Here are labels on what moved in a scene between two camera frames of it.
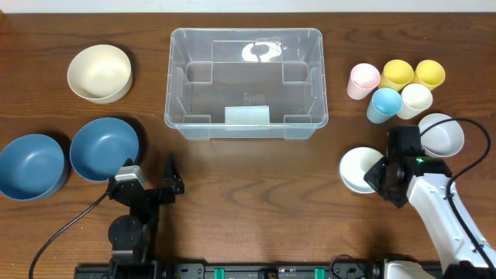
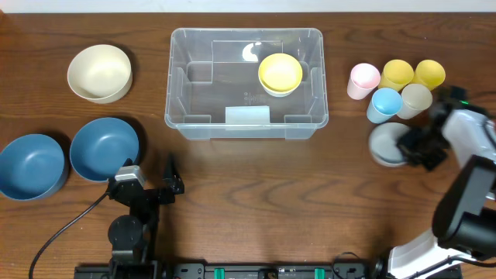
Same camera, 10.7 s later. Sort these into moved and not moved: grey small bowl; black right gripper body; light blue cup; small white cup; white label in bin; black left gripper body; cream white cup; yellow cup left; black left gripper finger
Moved: grey small bowl; small white cup; black right gripper body
Not moved: black left gripper finger; yellow cup left; cream white cup; light blue cup; white label in bin; black left gripper body
